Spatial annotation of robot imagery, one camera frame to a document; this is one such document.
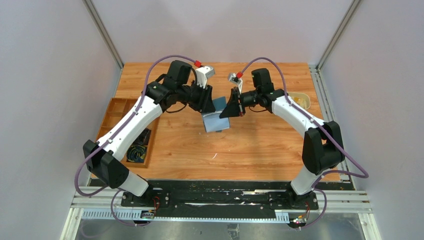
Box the left aluminium corner post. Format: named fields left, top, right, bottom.
left=82, top=0, right=124, bottom=71

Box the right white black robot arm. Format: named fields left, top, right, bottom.
left=219, top=68, right=345, bottom=205

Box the aluminium corner post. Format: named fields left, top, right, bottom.
left=315, top=0, right=362, bottom=72
left=82, top=0, right=124, bottom=71

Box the gold VIP card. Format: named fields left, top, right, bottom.
left=292, top=96, right=307, bottom=106

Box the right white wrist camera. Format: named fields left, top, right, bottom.
left=227, top=72, right=243, bottom=94

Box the right aluminium corner post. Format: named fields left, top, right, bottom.
left=315, top=0, right=362, bottom=72

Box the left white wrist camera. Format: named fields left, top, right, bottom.
left=195, top=65, right=215, bottom=89

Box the cream oval plastic tray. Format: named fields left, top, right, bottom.
left=288, top=92, right=311, bottom=110

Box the wooden compartment tray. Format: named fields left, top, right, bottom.
left=96, top=97, right=159, bottom=169

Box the blue card holder wallet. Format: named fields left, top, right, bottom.
left=201, top=96, right=231, bottom=133

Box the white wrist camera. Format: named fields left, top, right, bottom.
left=227, top=72, right=243, bottom=94
left=195, top=65, right=215, bottom=89

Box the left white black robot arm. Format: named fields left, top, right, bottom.
left=83, top=60, right=216, bottom=197

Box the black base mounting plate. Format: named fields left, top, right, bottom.
left=89, top=178, right=355, bottom=220

